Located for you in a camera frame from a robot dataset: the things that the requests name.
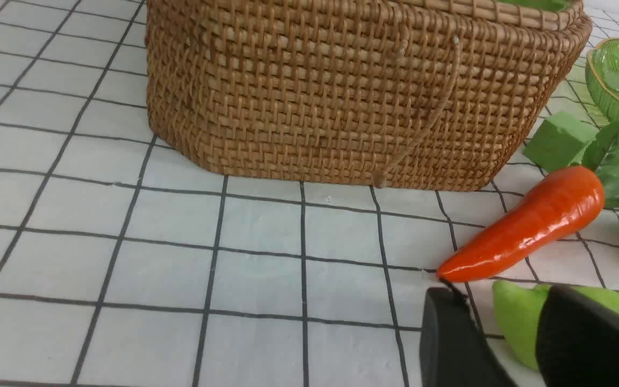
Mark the green basket lining cloth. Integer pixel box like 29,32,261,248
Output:
500,0,573,12

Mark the green toy pepper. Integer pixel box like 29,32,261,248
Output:
492,280,619,371

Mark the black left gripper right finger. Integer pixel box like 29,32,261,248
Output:
535,286,619,386

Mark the orange toy carrot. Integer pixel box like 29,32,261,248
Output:
437,121,619,283

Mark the woven wicker basket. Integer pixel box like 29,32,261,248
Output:
145,1,593,191

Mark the white checkered tablecloth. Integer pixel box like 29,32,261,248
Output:
0,1,619,386

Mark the green foam cube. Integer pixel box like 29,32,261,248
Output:
523,112,599,173

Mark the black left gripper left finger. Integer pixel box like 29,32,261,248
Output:
419,287,516,386

